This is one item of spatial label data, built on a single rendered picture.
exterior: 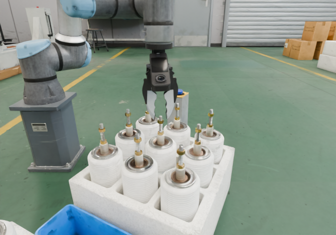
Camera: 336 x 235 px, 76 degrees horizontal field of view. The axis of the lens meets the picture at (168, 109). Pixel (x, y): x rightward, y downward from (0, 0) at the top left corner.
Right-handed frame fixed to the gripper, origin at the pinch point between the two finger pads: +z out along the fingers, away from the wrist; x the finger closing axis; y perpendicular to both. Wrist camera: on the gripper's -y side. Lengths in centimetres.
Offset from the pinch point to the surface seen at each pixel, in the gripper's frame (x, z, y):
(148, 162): 4.1, 9.0, -9.5
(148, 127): 3.5, 10.0, 12.4
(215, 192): -13.2, 16.5, -14.2
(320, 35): -281, -4, 276
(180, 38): -93, 15, 504
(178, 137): -6.4, 10.7, 5.7
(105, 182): 16.3, 16.3, -7.3
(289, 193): -48, 34, 0
